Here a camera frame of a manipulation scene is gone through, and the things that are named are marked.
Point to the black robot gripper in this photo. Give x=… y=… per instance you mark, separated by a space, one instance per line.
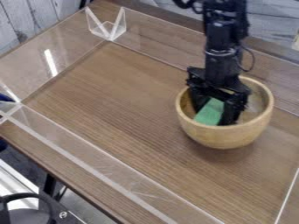
x=217 y=81

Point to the green rectangular block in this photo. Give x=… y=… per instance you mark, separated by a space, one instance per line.
x=210 y=113

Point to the brown wooden bowl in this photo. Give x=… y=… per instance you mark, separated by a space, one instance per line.
x=238 y=135

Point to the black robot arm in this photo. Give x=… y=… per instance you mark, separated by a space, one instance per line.
x=225 y=24

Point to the black table leg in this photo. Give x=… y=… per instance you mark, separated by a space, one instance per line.
x=50 y=185

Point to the blue object at edge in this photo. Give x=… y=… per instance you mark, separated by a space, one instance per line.
x=6 y=98

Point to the clear acrylic tray enclosure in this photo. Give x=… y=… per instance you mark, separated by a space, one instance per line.
x=94 y=84

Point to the grey metal base plate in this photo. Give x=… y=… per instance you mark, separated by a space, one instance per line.
x=63 y=216

